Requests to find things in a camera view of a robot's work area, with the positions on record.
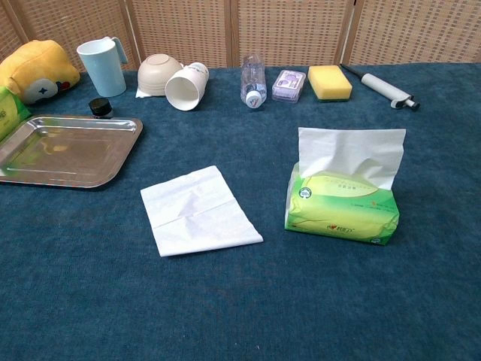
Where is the stainless steel tray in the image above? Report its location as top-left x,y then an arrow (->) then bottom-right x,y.
0,114 -> 144,190

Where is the white black hand pump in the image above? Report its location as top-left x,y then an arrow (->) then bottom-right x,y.
339,63 -> 421,113

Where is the green wet wipes pack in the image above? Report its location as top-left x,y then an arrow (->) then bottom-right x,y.
0,86 -> 32,142

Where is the woven wooden screen panel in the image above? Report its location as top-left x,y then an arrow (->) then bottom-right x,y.
2,0 -> 139,73
229,0 -> 356,68
0,0 -> 23,63
126,0 -> 234,69
340,0 -> 481,67

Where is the light blue plastic mug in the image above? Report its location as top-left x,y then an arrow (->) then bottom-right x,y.
76,36 -> 129,99

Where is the black bottle cap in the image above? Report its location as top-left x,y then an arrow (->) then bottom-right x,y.
88,98 -> 114,120

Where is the yellow plush toy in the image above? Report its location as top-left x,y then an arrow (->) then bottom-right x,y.
0,39 -> 81,105

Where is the purple clear plastic box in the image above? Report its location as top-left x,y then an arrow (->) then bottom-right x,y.
271,69 -> 306,103

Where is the clear plastic water bottle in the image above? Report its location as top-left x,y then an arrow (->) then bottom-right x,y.
240,53 -> 268,111

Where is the beige bowl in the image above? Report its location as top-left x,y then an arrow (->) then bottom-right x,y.
137,53 -> 184,95

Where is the white paper cup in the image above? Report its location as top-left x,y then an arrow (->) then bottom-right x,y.
165,62 -> 210,112

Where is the green tissue pack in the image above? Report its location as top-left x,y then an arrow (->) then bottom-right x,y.
284,163 -> 400,247

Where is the blue table cloth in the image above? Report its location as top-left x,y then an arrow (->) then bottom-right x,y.
0,62 -> 481,361

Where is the white tissue sheet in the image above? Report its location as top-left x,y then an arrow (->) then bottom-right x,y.
298,126 -> 407,190
140,165 -> 264,258

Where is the yellow green sponge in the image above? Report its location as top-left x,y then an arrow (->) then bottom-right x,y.
307,65 -> 353,103

